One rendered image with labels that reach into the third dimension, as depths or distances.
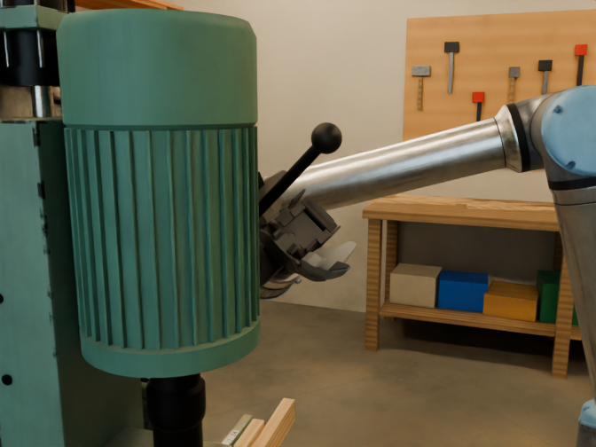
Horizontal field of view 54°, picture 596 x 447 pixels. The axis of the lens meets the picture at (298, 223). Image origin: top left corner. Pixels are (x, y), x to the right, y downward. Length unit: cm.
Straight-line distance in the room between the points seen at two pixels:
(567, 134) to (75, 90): 61
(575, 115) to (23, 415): 74
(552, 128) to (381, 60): 309
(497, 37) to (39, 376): 345
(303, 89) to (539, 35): 148
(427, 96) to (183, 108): 338
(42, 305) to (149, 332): 12
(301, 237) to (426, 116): 311
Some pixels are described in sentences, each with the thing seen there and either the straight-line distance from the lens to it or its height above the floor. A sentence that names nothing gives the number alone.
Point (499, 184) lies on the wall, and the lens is 383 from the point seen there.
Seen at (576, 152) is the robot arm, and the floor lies 137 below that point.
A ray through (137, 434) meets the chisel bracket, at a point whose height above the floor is 107.
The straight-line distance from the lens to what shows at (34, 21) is 60.
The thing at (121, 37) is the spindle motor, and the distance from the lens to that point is 49.
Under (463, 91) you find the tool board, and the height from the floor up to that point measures 150.
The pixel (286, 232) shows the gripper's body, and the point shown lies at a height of 127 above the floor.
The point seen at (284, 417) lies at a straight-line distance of 99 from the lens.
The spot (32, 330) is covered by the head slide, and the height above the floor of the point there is 122.
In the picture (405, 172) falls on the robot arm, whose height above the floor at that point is 132.
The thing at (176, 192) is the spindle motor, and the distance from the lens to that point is 49.
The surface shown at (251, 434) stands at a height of 95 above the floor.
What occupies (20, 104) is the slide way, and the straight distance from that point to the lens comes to 67.
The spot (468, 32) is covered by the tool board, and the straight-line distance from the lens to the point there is 382.
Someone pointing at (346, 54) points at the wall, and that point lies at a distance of 396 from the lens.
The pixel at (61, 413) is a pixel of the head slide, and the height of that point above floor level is 114.
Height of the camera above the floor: 143
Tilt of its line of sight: 12 degrees down
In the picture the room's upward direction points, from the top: straight up
